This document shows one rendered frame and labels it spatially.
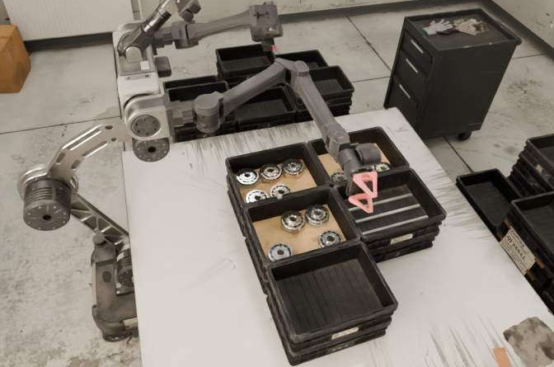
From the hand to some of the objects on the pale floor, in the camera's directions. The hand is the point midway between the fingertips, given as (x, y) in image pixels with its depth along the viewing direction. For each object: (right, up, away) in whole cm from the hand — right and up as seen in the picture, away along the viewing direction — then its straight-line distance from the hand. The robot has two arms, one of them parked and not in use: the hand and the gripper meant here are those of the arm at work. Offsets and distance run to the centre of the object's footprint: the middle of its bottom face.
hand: (371, 202), depth 133 cm
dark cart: (+92, +35, +250) cm, 268 cm away
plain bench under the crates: (-11, -75, +131) cm, 151 cm away
